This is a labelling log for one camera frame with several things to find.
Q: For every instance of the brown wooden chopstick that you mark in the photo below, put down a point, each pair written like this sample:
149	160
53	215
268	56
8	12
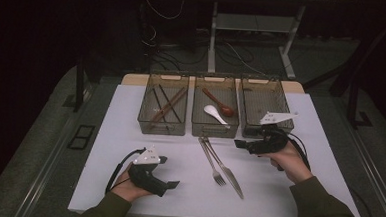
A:
174	105
171	102

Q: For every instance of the metal fork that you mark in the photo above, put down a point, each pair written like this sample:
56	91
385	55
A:
210	161

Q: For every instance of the dark metal stand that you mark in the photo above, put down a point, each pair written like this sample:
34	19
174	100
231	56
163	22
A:
79	89
353	103

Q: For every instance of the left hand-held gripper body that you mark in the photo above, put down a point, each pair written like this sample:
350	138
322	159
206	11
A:
145	179

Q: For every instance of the brown wooden spoon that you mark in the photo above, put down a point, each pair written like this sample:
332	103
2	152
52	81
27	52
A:
228	111

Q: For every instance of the white table mat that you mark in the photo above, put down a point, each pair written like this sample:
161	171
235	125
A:
182	201

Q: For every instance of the person's right hand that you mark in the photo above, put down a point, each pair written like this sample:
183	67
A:
290	163

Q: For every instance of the grey plastic bin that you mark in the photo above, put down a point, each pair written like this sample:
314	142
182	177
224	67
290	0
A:
261	102
216	96
164	103

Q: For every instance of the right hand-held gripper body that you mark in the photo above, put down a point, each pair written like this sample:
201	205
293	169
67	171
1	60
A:
271	144

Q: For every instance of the white metal desk frame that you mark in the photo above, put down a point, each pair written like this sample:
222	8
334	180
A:
252	23

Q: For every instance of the white ceramic spoon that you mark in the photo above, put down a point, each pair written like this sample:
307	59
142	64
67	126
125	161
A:
211	110

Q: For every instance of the metal table knife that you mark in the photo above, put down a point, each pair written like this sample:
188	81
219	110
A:
232	179

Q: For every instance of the black chopstick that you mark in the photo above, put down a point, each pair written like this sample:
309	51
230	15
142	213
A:
172	105
158	101

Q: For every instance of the person's left hand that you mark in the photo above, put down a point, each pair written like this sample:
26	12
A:
128	190

